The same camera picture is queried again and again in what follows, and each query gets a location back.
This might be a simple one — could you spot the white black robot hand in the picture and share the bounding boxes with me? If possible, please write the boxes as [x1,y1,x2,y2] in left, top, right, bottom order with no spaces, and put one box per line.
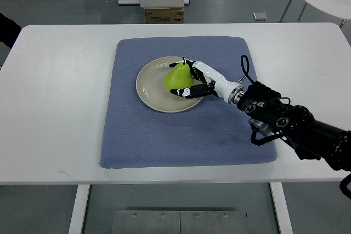
[169,60,245,105]

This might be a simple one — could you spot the green pear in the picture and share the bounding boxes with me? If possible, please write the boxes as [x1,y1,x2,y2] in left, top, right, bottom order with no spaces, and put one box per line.
[164,57,194,92]

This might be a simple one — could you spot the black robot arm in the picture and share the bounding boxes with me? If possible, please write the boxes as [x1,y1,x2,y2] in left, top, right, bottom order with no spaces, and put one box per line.
[234,55,350,172]

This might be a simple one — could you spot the beige round plate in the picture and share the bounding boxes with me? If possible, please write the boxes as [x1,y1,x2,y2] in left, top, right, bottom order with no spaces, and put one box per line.
[136,56,202,113]

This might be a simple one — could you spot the small grey floor plate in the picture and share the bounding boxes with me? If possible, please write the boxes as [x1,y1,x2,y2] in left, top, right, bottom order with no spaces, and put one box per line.
[253,12,268,21]

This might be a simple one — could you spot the blue textured mat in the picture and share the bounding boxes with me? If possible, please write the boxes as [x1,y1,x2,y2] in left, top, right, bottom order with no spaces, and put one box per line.
[100,36,278,168]

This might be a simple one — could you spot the brown cardboard box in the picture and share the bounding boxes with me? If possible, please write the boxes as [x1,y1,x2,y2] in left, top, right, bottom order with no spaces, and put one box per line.
[145,7,184,24]

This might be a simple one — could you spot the white right table leg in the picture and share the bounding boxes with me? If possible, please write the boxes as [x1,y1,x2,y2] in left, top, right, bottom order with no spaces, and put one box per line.
[269,182,293,234]

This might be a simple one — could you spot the white table leg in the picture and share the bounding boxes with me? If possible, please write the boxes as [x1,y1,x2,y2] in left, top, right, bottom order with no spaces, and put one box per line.
[269,182,293,234]
[68,184,90,234]

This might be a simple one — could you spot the white left table leg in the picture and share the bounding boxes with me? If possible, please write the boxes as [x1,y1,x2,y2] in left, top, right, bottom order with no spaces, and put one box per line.
[68,184,90,234]

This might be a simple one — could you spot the dark object at left edge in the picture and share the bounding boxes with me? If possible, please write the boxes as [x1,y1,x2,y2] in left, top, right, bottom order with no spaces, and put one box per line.
[1,14,21,49]

